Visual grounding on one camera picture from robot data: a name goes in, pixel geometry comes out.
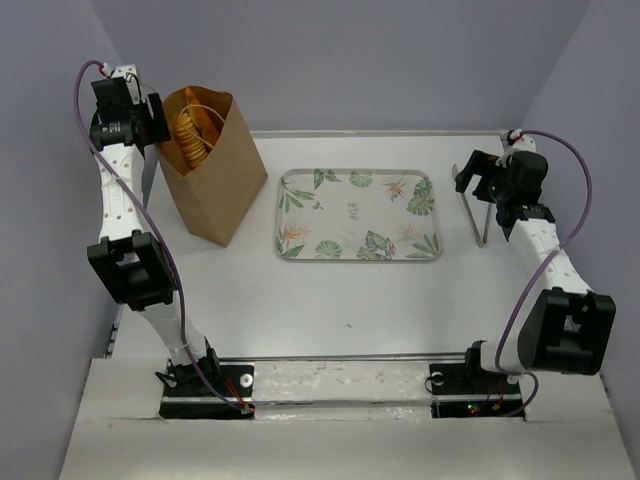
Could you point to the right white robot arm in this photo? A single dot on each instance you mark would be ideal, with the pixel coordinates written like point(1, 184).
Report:
point(559, 323)

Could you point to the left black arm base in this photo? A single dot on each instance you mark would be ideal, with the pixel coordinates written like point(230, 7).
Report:
point(193, 400)

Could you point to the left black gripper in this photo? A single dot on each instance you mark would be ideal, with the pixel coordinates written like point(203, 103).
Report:
point(156, 127)

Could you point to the metal kitchen tongs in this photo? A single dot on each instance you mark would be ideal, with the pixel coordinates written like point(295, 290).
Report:
point(479, 231)

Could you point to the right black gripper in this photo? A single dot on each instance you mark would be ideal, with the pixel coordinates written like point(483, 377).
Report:
point(480, 163)

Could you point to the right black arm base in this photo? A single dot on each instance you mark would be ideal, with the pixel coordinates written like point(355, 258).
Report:
point(456, 394)

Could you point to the brown paper bag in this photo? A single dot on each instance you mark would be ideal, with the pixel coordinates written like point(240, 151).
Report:
point(213, 197)

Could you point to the fake ridged spiral bread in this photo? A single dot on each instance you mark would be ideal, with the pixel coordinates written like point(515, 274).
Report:
point(190, 141)

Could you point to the white foreground cover board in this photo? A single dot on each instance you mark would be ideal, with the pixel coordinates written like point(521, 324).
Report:
point(340, 420)

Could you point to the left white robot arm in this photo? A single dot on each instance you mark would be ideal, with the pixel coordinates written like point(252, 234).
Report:
point(130, 257)

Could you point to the floral leaf pattern tray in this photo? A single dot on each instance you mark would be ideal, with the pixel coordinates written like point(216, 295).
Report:
point(326, 214)

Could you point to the fake baguette bread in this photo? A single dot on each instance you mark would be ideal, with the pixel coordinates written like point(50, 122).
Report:
point(200, 117)

